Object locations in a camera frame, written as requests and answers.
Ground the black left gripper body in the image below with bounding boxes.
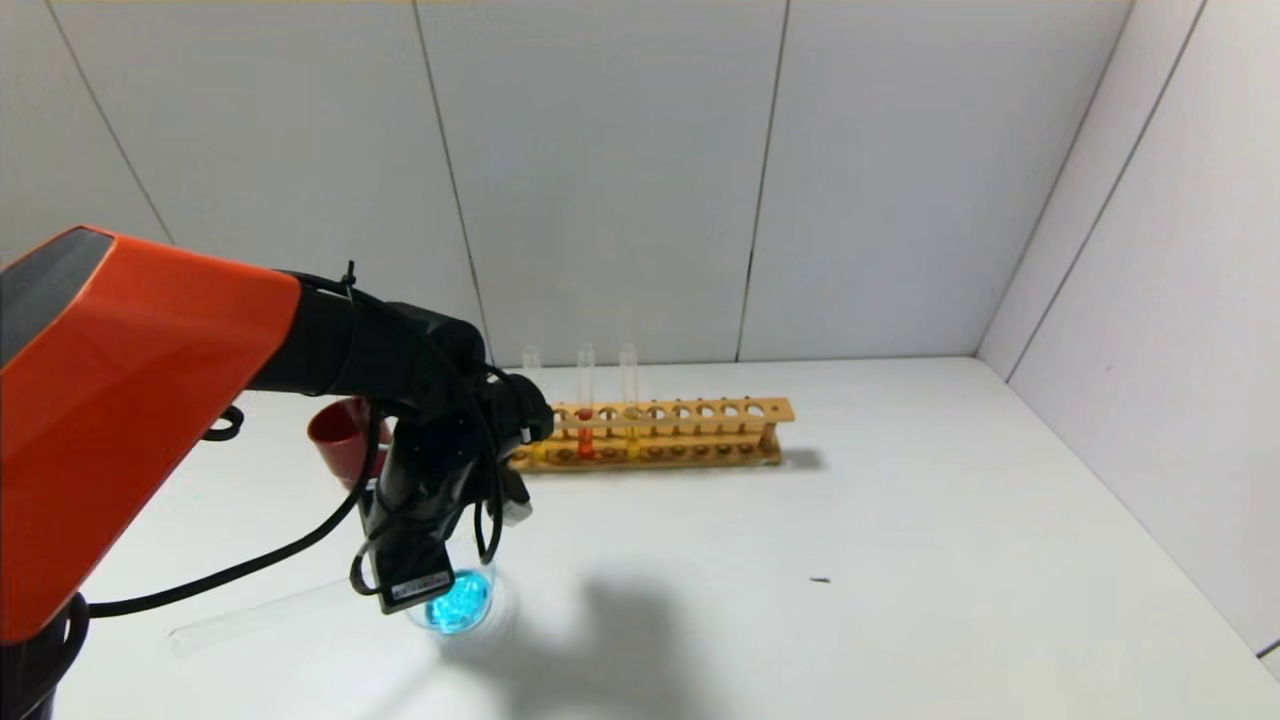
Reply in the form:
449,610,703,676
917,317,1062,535
358,451,456,615

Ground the blue pigment test tube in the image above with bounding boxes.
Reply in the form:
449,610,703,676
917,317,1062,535
168,575,373,656

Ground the deep yellow pigment test tube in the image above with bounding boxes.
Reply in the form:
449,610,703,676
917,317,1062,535
520,347,550,462

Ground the red pigment test tube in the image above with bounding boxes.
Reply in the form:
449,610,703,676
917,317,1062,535
577,343,597,461

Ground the pale yellow pigment test tube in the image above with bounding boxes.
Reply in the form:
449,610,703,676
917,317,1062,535
619,343,642,460

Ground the wooden test tube rack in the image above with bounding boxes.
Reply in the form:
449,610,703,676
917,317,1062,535
510,397,796,476

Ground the clear glass dish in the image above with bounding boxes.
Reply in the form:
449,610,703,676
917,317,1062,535
405,560,518,657

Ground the dark red cup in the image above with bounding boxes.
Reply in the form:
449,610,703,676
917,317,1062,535
307,398,389,491

